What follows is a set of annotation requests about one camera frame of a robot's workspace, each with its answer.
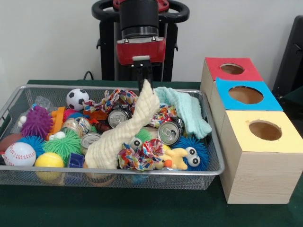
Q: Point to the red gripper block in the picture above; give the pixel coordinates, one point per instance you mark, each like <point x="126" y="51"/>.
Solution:
<point x="142" y="50"/>

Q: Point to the light blue muslin cloth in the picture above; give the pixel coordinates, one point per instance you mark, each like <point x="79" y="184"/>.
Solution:
<point x="189" y="111"/>

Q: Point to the cream muslin cloth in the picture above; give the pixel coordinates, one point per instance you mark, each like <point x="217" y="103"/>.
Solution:
<point x="113" y="142"/>

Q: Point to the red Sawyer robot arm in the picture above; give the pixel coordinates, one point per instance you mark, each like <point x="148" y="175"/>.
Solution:
<point x="138" y="16"/>

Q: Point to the shallow clear mesh bin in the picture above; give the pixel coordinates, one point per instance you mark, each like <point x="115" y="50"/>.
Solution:
<point x="165" y="182"/>

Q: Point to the wooden three-hole box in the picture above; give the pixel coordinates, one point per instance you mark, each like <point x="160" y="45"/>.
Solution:
<point x="260" y="165"/>

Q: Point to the crushed drink can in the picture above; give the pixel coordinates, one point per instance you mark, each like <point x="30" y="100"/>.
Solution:
<point x="169" y="133"/>
<point x="117" y="118"/>

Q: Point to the small soccer ball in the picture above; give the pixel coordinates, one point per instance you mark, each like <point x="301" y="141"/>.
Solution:
<point x="77" y="99"/>

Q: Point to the blue spiky ball with eyes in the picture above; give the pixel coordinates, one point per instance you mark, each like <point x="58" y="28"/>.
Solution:
<point x="201" y="144"/>

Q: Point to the yellow plush duck toy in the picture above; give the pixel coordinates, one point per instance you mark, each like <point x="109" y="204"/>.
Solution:
<point x="174" y="160"/>

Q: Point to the purple spiky ball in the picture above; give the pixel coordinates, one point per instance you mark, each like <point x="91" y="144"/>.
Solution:
<point x="35" y="123"/>

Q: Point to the yellow smooth ball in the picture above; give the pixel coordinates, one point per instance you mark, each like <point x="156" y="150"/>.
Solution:
<point x="49" y="160"/>

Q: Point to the dark green table cloth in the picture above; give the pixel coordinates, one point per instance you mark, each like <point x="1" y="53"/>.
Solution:
<point x="118" y="208"/>

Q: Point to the black stand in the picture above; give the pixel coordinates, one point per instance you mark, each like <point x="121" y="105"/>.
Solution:
<point x="291" y="59"/>

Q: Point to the white baseball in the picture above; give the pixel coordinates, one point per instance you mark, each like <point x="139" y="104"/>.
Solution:
<point x="19" y="153"/>

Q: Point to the green covered side table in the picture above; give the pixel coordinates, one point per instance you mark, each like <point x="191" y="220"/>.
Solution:
<point x="297" y="94"/>

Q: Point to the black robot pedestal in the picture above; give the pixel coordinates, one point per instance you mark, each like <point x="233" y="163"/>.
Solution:
<point x="106" y="47"/>

